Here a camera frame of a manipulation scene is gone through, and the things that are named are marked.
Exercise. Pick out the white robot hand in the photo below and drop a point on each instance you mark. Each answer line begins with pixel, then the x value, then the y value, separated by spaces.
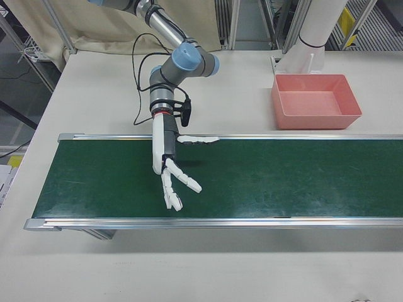
pixel 158 148

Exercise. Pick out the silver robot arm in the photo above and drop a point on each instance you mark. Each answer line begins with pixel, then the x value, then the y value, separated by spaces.
pixel 185 58

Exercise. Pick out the white cardboard box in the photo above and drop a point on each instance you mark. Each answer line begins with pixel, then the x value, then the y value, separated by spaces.
pixel 6 185

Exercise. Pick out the pink plastic box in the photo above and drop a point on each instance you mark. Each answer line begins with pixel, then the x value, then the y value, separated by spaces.
pixel 315 121

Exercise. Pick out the green conveyor belt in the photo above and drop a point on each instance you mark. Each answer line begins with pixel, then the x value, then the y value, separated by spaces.
pixel 252 179

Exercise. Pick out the beige curtain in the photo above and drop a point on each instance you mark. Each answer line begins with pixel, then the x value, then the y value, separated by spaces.
pixel 94 25

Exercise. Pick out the white cylindrical column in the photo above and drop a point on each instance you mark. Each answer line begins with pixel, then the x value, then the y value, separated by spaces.
pixel 318 22

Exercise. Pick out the yellow tag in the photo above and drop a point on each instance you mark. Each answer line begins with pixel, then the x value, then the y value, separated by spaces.
pixel 348 19

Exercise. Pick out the metal roller rack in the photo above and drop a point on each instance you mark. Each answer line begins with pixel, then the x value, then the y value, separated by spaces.
pixel 378 28

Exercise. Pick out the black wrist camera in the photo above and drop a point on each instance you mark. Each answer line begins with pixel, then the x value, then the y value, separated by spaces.
pixel 186 113

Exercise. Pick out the white base bracket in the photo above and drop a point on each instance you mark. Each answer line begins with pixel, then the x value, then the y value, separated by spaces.
pixel 278 64

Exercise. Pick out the aluminium frame structure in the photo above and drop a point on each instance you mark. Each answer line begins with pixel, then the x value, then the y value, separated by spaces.
pixel 233 22

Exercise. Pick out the aluminium frame post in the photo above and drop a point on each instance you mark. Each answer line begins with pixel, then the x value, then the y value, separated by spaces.
pixel 31 59
pixel 63 34

